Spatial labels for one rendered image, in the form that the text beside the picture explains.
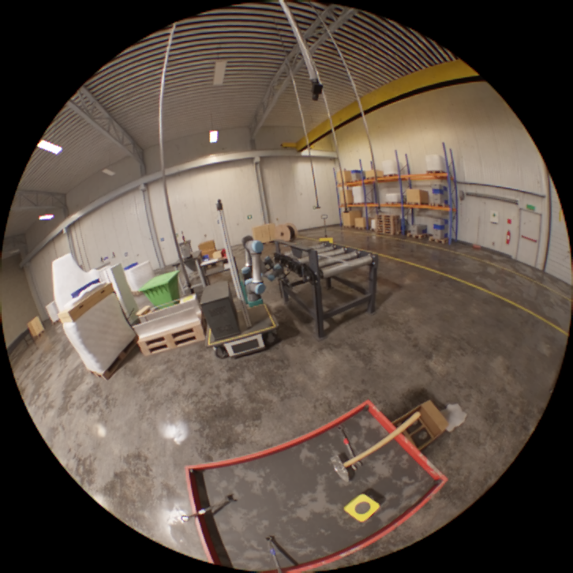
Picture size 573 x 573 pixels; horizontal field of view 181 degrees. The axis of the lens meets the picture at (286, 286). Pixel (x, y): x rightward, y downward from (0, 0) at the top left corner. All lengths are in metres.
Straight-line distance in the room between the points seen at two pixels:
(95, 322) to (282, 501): 3.33
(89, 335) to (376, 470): 3.53
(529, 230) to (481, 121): 4.87
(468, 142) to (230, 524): 11.10
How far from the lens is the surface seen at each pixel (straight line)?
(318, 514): 0.69
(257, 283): 1.81
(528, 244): 9.95
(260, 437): 1.74
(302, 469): 0.69
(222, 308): 2.05
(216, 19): 7.63
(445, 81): 7.69
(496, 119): 10.85
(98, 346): 3.56
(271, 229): 9.86
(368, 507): 0.66
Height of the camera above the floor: 1.59
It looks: 23 degrees down
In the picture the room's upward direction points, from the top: 9 degrees counter-clockwise
